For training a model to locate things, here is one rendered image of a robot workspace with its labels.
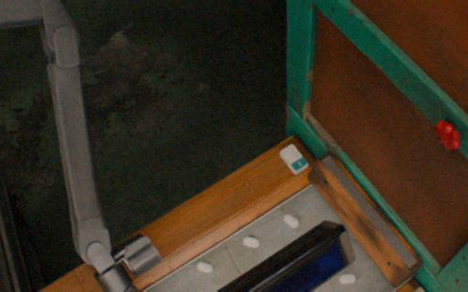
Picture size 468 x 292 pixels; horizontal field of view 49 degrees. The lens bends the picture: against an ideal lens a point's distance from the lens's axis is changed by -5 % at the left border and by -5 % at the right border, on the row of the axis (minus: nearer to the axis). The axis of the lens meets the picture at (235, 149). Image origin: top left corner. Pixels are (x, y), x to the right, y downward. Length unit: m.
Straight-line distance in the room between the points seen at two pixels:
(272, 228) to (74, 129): 0.48
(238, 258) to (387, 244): 0.32
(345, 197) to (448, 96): 0.43
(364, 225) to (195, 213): 0.36
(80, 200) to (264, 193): 0.41
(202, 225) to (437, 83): 0.63
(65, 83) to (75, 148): 0.12
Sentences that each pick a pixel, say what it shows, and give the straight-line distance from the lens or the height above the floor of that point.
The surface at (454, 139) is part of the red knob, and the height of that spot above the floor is 1.25.
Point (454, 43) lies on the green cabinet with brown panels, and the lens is 0.68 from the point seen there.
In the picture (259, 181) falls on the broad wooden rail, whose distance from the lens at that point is 1.20.
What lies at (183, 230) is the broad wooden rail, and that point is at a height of 0.76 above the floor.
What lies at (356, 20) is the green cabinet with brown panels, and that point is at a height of 1.26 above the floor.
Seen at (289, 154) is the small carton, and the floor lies 0.78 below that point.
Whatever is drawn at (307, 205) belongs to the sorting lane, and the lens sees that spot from 1.21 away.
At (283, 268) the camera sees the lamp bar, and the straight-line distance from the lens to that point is 0.77.
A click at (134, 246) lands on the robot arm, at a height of 0.89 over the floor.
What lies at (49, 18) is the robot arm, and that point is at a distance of 0.98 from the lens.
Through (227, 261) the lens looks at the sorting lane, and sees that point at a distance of 1.17.
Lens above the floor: 1.85
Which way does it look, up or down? 61 degrees down
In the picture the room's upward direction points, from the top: 9 degrees counter-clockwise
